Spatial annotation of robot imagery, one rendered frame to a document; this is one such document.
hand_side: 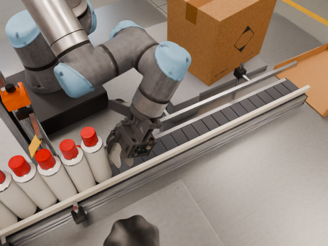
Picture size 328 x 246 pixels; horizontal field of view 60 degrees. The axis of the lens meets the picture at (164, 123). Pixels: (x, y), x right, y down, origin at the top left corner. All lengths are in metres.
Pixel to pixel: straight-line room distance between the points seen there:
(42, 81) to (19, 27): 0.18
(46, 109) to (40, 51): 0.18
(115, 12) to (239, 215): 1.10
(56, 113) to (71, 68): 0.41
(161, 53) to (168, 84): 0.06
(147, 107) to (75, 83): 0.15
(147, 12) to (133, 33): 0.88
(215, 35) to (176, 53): 0.39
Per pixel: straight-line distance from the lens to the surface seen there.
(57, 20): 0.59
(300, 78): 1.23
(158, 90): 0.58
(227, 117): 0.94
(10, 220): 0.81
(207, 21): 0.94
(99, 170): 0.75
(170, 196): 0.78
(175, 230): 0.75
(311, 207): 0.92
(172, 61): 0.55
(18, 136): 0.79
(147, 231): 0.44
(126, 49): 0.61
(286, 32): 1.47
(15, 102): 0.62
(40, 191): 0.74
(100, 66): 0.58
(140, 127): 0.63
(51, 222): 0.81
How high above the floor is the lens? 1.59
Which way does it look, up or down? 52 degrees down
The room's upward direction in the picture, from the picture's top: straight up
